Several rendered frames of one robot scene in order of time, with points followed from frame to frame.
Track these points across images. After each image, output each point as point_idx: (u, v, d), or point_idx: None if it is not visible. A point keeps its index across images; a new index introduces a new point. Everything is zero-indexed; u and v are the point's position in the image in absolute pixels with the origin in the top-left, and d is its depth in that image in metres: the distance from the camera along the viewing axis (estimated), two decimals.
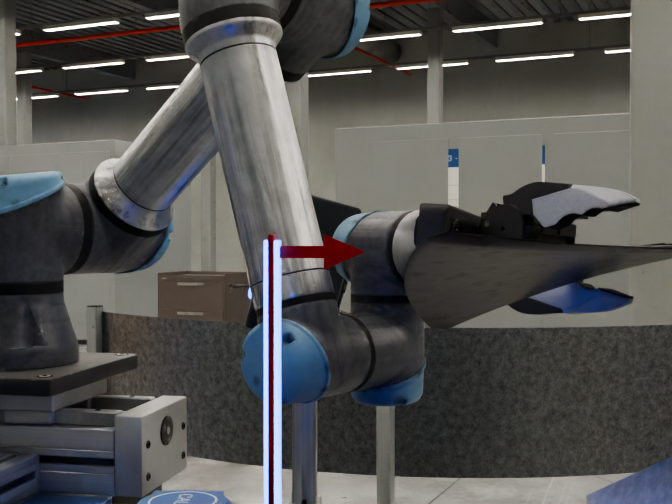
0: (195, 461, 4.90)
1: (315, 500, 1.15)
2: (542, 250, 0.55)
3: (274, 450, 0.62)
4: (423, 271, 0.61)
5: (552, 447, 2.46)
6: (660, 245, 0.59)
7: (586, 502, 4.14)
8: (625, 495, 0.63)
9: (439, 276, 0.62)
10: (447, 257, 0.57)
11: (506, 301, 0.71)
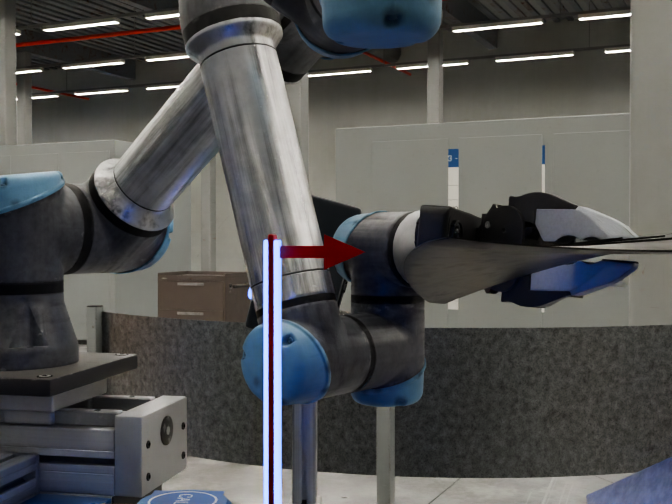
0: (195, 461, 4.90)
1: (315, 500, 1.15)
2: (542, 252, 0.55)
3: (274, 450, 0.62)
4: (423, 263, 0.61)
5: (552, 447, 2.46)
6: (660, 242, 0.58)
7: (586, 502, 4.14)
8: (625, 495, 0.63)
9: (438, 266, 0.62)
10: (447, 254, 0.57)
11: (505, 279, 0.72)
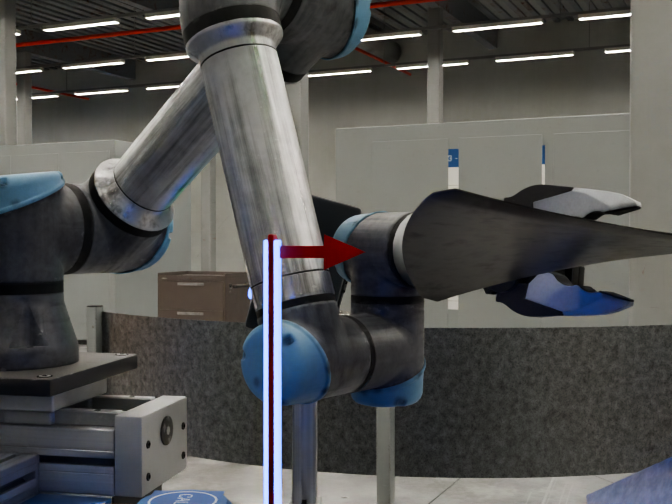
0: (195, 461, 4.90)
1: (315, 500, 1.15)
2: (545, 220, 0.55)
3: (274, 450, 0.62)
4: (423, 233, 0.60)
5: (552, 447, 2.46)
6: None
7: (586, 502, 4.14)
8: (625, 495, 0.63)
9: (437, 241, 0.62)
10: (449, 218, 0.57)
11: (500, 279, 0.71)
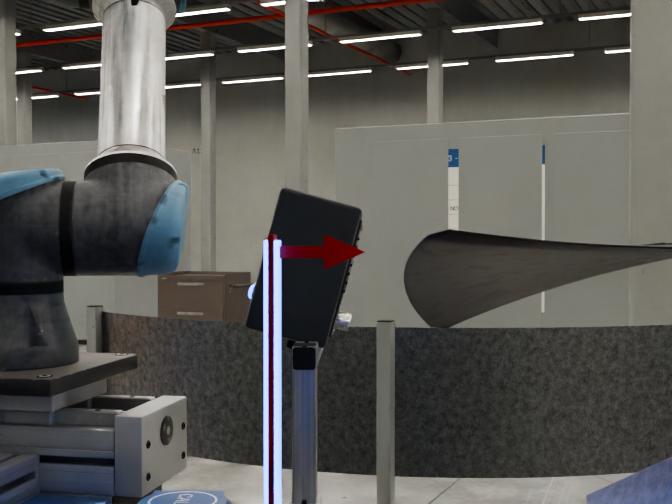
0: (195, 461, 4.90)
1: (315, 500, 1.15)
2: None
3: (274, 450, 0.62)
4: None
5: (552, 447, 2.46)
6: None
7: (586, 502, 4.14)
8: (625, 495, 0.63)
9: None
10: None
11: None
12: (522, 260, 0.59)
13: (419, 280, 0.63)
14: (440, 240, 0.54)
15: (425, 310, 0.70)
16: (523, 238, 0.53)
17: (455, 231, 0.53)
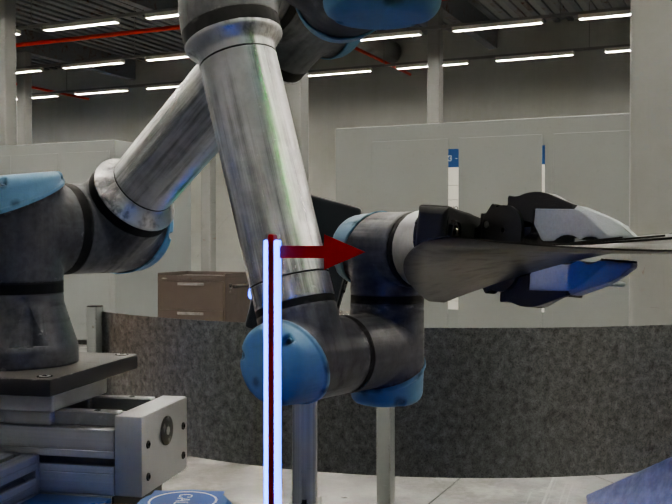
0: (195, 461, 4.90)
1: (315, 500, 1.15)
2: None
3: (274, 450, 0.62)
4: None
5: (552, 447, 2.46)
6: None
7: (586, 502, 4.14)
8: (625, 495, 0.63)
9: None
10: None
11: None
12: (522, 255, 0.59)
13: (418, 268, 0.63)
14: (440, 244, 0.54)
15: (424, 288, 0.70)
16: (523, 243, 0.53)
17: (456, 237, 0.52)
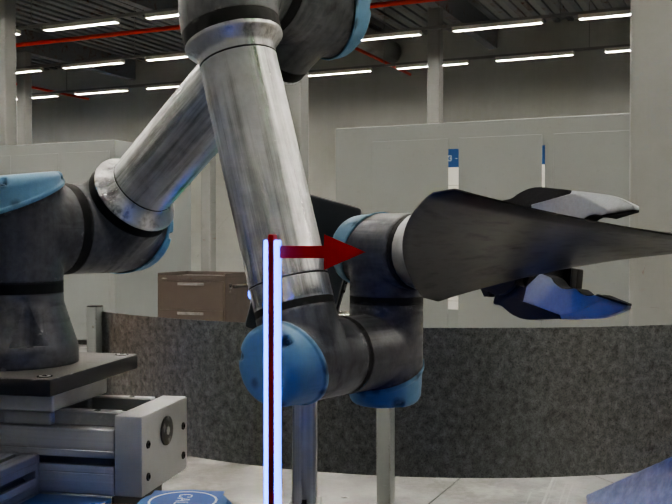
0: (195, 461, 4.90)
1: (315, 500, 1.15)
2: None
3: (274, 450, 0.62)
4: None
5: (552, 447, 2.46)
6: None
7: (586, 502, 4.14)
8: (625, 495, 0.63)
9: None
10: None
11: None
12: (523, 233, 0.59)
13: (417, 244, 0.63)
14: (443, 199, 0.54)
15: (420, 278, 0.70)
16: (526, 206, 0.53)
17: (460, 191, 0.53)
